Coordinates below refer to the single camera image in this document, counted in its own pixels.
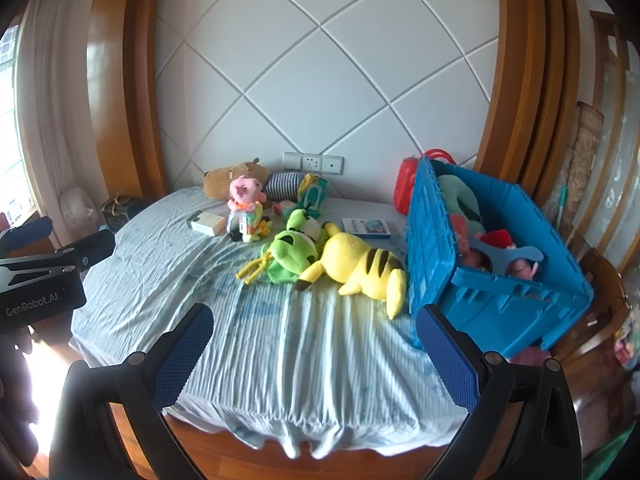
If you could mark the pale window curtain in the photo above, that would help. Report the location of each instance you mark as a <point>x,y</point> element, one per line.
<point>50,90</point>

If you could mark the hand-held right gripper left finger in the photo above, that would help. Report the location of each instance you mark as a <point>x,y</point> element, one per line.
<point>185,355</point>

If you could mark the green plastic bag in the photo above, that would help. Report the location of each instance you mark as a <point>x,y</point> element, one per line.
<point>610,460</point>

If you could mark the colourful small carton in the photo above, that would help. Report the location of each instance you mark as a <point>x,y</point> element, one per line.
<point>248,222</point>

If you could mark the pink pig plush toy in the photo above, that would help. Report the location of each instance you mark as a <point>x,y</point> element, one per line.
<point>245,191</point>

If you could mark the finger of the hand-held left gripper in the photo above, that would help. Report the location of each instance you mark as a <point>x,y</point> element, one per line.
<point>92,250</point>
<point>32,231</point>

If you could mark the green frog plush toy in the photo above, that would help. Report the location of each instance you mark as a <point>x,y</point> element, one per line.
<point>285,255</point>

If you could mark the red plush toy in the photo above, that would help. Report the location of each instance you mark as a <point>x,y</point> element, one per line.
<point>497,238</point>

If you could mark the rolled patterned rug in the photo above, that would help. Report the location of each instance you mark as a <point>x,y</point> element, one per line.
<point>585,150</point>

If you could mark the blue plastic crate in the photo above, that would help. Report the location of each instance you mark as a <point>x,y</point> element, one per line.
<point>500,310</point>

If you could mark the wooden chair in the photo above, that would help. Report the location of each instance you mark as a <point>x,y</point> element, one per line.
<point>597,320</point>

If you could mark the green wet wipes packet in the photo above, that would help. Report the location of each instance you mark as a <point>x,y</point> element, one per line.
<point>312,192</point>

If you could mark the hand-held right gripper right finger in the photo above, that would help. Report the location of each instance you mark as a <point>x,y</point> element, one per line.
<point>450,360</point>

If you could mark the yellow plush toy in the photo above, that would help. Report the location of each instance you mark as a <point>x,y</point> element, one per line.
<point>350,260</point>

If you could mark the teal plush toy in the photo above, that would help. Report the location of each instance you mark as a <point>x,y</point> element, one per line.
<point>457,195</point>

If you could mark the white plastic bag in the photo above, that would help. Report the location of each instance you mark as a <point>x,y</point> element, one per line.
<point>77,205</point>

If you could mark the white box green label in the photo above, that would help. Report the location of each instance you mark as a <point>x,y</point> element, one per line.
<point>207,223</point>

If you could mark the blue white book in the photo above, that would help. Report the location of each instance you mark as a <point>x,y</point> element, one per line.
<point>366,226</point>

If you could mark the brown capybara plush striped shirt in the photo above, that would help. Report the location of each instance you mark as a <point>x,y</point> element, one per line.
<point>225,181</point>

